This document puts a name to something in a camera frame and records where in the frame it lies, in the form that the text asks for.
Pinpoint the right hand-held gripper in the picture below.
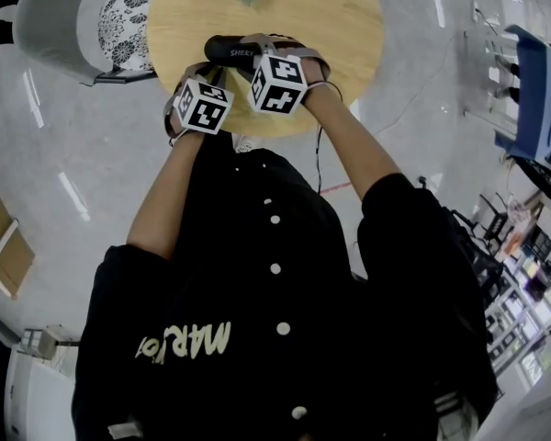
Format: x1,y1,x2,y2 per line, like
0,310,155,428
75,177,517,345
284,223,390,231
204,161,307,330
240,32,332,117

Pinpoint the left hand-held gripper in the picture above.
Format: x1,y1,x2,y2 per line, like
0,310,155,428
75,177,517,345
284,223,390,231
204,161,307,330
163,61,236,147

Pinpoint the black glasses case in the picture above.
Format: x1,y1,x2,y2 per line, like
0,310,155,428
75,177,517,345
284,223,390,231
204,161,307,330
203,34,268,71

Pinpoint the person's right forearm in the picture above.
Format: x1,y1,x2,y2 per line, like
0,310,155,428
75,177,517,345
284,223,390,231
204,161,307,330
300,80,415,202

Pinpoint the person's left forearm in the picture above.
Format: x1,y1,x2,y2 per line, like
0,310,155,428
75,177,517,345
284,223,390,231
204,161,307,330
125,128,213,262

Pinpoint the black and white floral cushion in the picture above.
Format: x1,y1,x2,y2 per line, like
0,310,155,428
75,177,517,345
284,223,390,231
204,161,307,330
96,0,167,72

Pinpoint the grey armchair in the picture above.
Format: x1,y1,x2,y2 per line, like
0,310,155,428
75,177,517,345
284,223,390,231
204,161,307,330
13,0,160,86

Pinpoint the clear acrylic box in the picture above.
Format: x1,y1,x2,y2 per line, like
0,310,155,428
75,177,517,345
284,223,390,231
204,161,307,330
462,28,521,133

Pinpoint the person's black buttoned shirt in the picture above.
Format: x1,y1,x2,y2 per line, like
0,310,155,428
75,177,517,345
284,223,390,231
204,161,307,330
70,146,500,441

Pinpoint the black chair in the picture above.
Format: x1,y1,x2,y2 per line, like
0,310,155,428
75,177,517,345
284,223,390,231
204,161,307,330
478,192,512,243

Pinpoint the blue cart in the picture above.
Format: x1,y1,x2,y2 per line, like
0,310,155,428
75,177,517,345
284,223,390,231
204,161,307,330
492,24,551,164

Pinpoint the cluttered storage shelf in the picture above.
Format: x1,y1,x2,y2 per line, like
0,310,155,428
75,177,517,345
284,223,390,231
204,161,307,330
480,227,551,388

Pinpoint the white cabinet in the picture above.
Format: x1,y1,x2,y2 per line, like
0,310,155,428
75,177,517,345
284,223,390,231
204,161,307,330
3,345,80,441

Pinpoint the thin black cable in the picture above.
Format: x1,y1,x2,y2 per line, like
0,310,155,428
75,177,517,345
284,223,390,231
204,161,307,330
314,124,324,196

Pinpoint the wooden panel with white frame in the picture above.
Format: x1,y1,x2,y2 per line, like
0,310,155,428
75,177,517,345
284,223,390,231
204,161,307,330
0,189,37,300

